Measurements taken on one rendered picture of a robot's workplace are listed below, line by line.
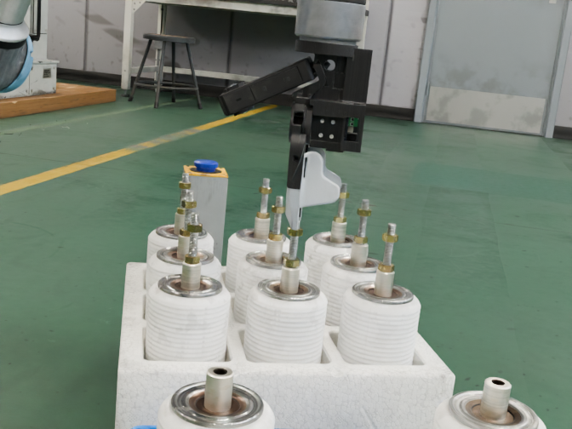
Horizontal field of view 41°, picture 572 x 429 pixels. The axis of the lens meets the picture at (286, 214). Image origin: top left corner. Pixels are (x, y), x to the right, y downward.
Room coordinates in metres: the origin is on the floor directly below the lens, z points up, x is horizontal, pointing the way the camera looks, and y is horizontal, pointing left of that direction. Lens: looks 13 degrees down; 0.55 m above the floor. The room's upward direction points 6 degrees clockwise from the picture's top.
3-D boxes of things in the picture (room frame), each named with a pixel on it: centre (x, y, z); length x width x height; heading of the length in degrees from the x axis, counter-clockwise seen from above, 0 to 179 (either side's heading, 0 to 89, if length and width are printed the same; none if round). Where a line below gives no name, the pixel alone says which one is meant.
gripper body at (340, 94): (0.88, -0.03, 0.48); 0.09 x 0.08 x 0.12; 85
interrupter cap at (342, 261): (1.02, -0.11, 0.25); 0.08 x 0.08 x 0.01
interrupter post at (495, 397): (0.61, -0.19, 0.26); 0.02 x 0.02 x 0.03
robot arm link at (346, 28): (0.88, -0.03, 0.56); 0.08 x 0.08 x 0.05
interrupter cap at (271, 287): (0.88, -0.01, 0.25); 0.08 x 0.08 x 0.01
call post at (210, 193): (1.27, 0.14, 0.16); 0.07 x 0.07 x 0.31; 11
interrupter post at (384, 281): (0.90, -0.13, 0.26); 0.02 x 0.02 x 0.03
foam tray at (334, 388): (1.00, 0.01, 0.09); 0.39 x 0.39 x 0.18; 11
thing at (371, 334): (0.90, -0.13, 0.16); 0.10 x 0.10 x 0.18
